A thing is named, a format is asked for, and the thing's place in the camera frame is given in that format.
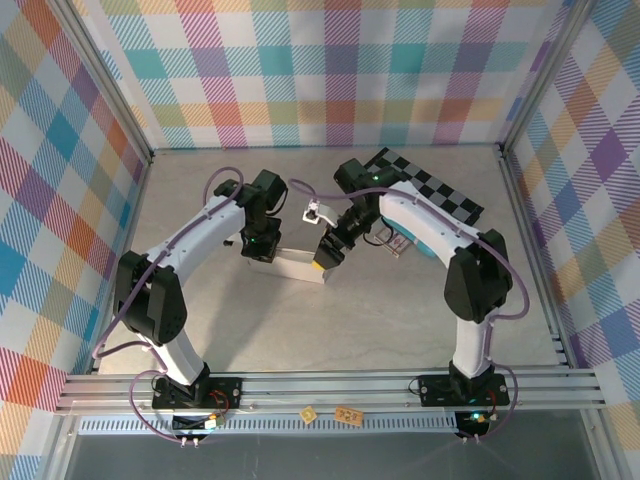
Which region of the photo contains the white paper box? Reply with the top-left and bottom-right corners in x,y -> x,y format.
248,247 -> 334,285

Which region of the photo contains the playing card box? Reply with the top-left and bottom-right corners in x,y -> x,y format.
373,227 -> 412,257

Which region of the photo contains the teal marker pen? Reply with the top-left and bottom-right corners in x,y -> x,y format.
394,227 -> 436,259

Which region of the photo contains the black grey folding chessboard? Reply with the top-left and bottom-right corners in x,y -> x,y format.
362,147 -> 486,226

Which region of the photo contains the black connector board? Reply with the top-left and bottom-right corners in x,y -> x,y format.
171,413 -> 225,435
454,409 -> 490,436

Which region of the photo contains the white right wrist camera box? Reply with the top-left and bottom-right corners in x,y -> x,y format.
301,198 -> 341,227

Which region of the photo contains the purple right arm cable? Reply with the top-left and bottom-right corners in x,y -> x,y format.
288,178 -> 531,445

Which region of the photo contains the aluminium mounting rail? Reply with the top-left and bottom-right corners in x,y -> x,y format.
53,366 -> 610,417

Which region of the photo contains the aluminium side rail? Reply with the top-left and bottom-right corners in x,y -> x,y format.
497,144 -> 574,371
89,154 -> 154,374

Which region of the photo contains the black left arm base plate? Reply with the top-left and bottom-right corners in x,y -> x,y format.
151,375 -> 245,412

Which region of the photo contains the thin red wire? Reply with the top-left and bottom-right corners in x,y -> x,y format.
209,389 -> 236,416

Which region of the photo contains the white slotted cable duct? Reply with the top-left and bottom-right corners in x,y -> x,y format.
77,417 -> 459,436

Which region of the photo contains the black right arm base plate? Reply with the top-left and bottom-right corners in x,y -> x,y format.
417,372 -> 511,407

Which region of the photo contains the aluminium frame post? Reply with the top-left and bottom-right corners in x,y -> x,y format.
47,0 -> 154,166
497,0 -> 599,161

